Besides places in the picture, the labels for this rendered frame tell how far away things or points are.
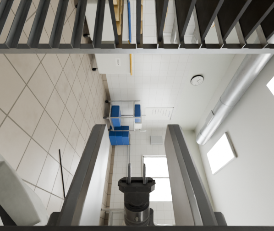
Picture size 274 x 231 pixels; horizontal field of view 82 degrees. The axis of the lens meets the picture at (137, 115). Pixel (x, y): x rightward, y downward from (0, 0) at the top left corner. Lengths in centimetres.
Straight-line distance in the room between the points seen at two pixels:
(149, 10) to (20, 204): 319
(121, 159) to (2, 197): 506
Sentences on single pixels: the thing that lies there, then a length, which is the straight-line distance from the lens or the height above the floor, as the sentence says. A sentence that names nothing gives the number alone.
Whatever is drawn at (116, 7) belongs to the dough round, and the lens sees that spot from 68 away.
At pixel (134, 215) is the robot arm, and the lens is 59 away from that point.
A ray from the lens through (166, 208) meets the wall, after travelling 513.
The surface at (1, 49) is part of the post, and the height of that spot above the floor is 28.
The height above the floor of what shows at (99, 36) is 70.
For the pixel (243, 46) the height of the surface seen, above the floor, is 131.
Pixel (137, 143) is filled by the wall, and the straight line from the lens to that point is 565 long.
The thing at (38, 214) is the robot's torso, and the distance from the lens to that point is 42.
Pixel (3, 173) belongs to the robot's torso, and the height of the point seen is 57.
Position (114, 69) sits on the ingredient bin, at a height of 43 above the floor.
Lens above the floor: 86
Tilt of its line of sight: level
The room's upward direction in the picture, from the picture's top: 90 degrees clockwise
